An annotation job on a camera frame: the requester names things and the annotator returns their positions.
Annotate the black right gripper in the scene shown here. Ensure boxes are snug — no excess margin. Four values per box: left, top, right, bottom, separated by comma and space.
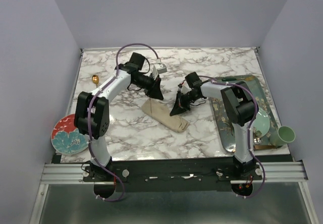
171, 91, 200, 117

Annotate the mint green cup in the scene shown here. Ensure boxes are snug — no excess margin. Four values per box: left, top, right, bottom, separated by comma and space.
269, 126, 296, 147

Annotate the red and blue round plate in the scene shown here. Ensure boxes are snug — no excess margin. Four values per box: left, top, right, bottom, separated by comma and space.
51, 114, 88, 155

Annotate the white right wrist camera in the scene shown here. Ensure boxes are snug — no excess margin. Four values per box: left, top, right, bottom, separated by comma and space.
179, 85, 190, 94

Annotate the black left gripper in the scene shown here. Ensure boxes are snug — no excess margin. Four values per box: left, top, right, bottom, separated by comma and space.
133, 73, 164, 101

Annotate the gold spoon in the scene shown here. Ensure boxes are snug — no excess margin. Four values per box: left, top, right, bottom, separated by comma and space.
91, 75, 99, 88

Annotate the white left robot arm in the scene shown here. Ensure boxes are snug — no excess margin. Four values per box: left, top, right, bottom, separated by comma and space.
74, 52, 164, 181

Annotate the mint green plate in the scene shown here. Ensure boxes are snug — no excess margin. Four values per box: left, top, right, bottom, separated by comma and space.
253, 107, 271, 138

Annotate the aluminium frame rail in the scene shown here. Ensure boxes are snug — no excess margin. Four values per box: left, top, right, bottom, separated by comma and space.
40, 162, 308, 185

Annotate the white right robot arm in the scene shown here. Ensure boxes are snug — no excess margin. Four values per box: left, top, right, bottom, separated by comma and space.
170, 72, 258, 180

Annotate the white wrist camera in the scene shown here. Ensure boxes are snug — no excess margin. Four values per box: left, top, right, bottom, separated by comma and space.
152, 63, 167, 78
179, 85, 190, 94

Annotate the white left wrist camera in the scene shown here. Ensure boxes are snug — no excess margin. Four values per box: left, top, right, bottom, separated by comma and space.
152, 63, 167, 78

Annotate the floral teal serving tray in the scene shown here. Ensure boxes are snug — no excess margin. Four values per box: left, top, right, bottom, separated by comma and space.
210, 75, 278, 152

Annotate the silver spoon on tray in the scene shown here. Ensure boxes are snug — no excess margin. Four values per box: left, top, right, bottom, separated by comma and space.
253, 138, 262, 144

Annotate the black mounting base plate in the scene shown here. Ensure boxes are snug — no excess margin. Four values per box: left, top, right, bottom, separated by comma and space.
83, 157, 262, 197

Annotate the beige linen napkin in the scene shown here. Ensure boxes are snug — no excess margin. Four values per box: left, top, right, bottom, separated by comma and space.
141, 99, 189, 133

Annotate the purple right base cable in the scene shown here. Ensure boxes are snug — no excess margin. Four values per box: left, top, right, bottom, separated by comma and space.
236, 155, 268, 200

